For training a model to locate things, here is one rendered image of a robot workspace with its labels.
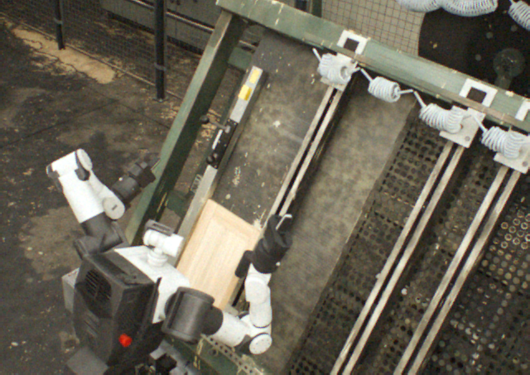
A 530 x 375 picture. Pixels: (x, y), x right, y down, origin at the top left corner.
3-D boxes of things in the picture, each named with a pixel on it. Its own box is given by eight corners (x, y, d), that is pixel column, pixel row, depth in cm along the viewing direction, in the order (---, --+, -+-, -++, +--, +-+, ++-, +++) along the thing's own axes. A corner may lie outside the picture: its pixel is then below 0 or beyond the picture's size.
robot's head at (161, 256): (171, 266, 204) (180, 241, 201) (141, 254, 204) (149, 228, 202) (176, 259, 210) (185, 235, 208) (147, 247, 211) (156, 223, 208)
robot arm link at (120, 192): (110, 177, 244) (88, 198, 240) (126, 187, 237) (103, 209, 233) (125, 196, 252) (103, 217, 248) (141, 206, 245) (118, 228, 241)
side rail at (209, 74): (133, 252, 285) (115, 252, 275) (238, 17, 270) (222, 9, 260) (142, 259, 282) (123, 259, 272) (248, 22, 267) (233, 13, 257)
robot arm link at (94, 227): (70, 228, 219) (89, 263, 220) (73, 225, 211) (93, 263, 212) (103, 212, 224) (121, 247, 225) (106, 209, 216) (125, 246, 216)
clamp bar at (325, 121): (220, 328, 248) (180, 333, 228) (357, 39, 232) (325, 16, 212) (239, 343, 243) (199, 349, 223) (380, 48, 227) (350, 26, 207)
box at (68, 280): (65, 309, 267) (60, 276, 257) (89, 295, 275) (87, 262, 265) (82, 324, 261) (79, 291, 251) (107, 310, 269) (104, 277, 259)
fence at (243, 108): (161, 282, 267) (155, 282, 263) (258, 68, 254) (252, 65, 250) (170, 289, 264) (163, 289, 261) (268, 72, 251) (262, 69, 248)
